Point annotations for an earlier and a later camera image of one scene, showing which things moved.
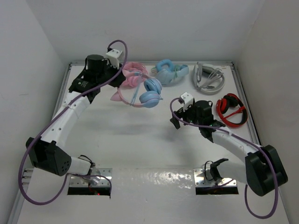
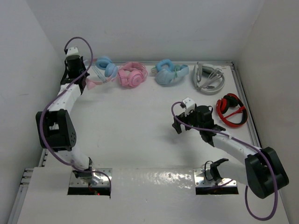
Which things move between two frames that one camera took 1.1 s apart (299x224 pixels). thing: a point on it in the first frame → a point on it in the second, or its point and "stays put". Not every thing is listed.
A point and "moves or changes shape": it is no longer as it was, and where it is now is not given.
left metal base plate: (94, 181) stays put
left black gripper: (117, 80) → (82, 64)
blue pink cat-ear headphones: (145, 93) moves or changes shape
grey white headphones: (209, 79) stays put
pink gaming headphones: (135, 72) stays put
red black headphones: (228, 101) stays put
